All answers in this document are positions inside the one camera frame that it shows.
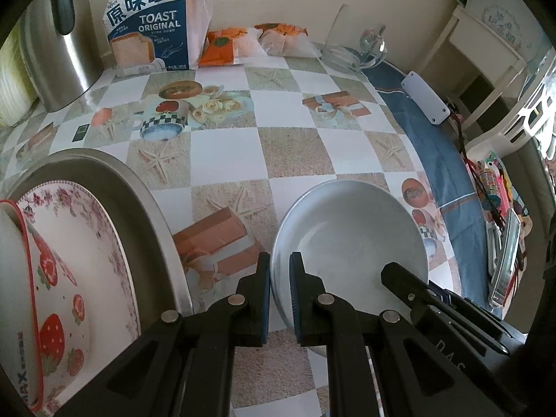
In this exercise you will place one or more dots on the strawberry print bowl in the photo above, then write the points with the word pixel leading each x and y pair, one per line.
pixel 56 312

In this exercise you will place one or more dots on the glass pitcher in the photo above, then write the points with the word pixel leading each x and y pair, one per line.
pixel 373 45

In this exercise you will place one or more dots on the plain white round bowl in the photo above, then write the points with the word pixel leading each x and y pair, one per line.
pixel 347 234

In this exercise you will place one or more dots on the white power strip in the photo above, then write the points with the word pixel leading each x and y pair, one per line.
pixel 423 95

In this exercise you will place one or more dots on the silver framed device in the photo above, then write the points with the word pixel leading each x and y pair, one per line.
pixel 506 260

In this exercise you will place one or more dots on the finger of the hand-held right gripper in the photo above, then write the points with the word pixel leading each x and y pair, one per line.
pixel 478 312
pixel 404 286

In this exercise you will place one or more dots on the napa cabbage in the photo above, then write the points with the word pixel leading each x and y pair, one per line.
pixel 13 87

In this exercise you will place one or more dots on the white printed panel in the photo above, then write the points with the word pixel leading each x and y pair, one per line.
pixel 504 17

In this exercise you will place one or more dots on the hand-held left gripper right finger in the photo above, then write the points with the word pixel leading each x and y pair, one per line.
pixel 296 295

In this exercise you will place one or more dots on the colourful striped packet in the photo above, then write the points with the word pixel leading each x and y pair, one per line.
pixel 491 182

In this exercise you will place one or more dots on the white wooden cabinet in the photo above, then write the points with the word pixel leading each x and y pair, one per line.
pixel 486 52

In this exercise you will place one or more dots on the stainless steel thermos jug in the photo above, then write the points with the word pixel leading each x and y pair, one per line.
pixel 65 52

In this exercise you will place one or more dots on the toast bread bag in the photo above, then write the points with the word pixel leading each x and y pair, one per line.
pixel 147 30

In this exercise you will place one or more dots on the pink floral round plate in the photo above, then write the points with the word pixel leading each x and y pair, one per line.
pixel 100 260

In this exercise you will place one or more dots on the stainless steel basin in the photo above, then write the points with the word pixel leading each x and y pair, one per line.
pixel 143 208

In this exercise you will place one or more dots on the tall drinking glass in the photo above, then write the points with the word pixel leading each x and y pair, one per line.
pixel 341 39

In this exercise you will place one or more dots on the white plastic basket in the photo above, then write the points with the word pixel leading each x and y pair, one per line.
pixel 525 113

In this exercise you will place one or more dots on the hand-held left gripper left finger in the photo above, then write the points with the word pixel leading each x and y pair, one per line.
pixel 264 295

